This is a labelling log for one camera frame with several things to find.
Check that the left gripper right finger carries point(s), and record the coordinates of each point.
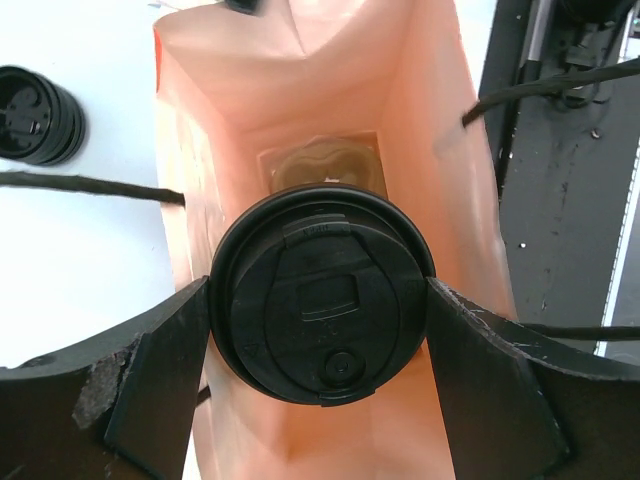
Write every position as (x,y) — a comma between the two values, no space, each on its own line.
(518,405)

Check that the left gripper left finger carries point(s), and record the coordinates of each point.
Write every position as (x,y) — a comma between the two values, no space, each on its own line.
(118,405)

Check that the black coffee cup lid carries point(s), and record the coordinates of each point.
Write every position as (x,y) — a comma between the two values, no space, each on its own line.
(318,294)

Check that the stack of black lids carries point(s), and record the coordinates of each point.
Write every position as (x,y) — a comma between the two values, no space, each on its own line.
(42,124)

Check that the single pulp cup carrier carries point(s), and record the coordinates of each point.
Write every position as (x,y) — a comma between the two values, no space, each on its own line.
(331,161)

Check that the orange paper bag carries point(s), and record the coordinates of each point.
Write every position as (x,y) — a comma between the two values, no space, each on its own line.
(236,94)

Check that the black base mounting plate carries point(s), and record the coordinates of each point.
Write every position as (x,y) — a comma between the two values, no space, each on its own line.
(561,158)

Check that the white cable duct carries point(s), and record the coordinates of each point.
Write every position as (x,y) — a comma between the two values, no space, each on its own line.
(630,196)

